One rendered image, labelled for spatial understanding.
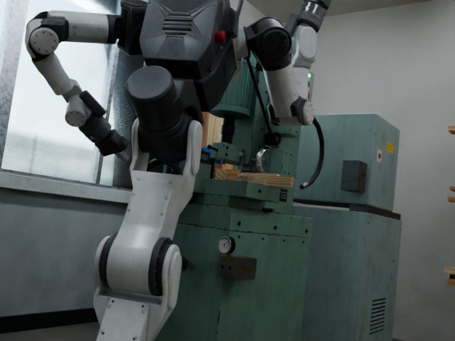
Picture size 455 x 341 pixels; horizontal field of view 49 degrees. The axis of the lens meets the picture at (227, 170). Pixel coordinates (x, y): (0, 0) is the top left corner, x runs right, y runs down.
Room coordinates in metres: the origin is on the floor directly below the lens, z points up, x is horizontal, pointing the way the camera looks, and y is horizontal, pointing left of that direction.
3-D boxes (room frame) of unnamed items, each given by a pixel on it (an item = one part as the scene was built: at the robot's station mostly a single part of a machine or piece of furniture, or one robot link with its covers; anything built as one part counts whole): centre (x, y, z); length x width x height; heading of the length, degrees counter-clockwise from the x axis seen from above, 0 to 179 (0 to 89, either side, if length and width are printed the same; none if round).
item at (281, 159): (2.16, -0.22, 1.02); 0.09 x 0.07 x 0.12; 48
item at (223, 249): (1.80, -0.03, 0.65); 0.06 x 0.04 x 0.08; 48
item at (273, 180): (2.09, -0.02, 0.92); 0.62 x 0.02 x 0.04; 48
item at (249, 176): (1.91, -0.09, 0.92); 0.14 x 0.09 x 0.04; 138
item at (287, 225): (2.22, -0.06, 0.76); 0.57 x 0.45 x 0.09; 138
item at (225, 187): (2.06, 0.11, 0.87); 0.61 x 0.30 x 0.06; 48
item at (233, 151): (2.14, 0.01, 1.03); 0.14 x 0.07 x 0.09; 138
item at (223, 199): (2.08, 0.06, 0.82); 0.40 x 0.21 x 0.04; 48
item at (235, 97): (2.13, 0.02, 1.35); 0.18 x 0.18 x 0.31
